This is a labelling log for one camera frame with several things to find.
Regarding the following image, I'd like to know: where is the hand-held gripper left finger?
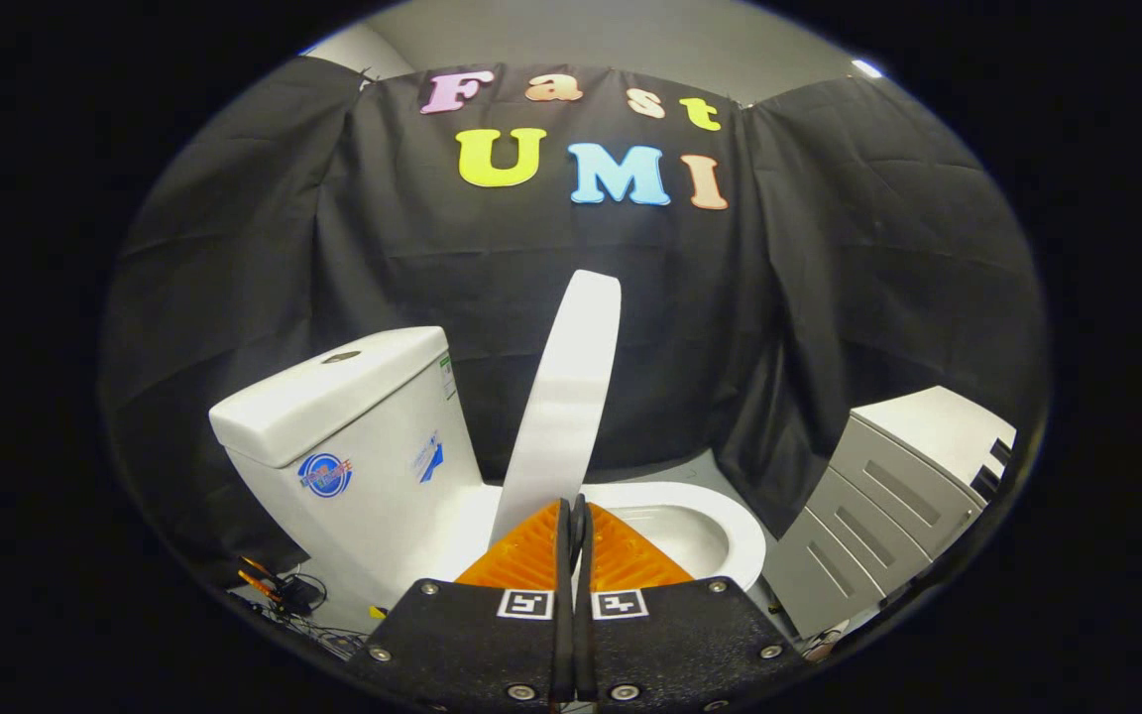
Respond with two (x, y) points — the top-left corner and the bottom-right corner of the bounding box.
(345, 496), (577, 710)

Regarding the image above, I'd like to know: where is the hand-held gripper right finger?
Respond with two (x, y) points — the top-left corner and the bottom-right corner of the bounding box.
(571, 496), (810, 710)

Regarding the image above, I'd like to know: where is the white toilet lid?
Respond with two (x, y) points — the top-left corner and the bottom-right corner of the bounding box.
(489, 270), (623, 552)

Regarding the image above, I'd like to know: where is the white toilet tank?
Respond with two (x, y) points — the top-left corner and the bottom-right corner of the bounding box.
(209, 327), (505, 632)

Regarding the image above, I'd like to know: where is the grey cabinet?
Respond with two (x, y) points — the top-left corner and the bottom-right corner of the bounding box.
(761, 387), (1018, 642)

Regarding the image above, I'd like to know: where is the black backdrop cloth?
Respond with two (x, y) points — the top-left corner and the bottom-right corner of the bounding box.
(100, 58), (1048, 586)

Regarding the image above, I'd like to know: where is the orange handled tool with cables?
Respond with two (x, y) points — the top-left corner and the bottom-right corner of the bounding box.
(234, 555), (329, 621)

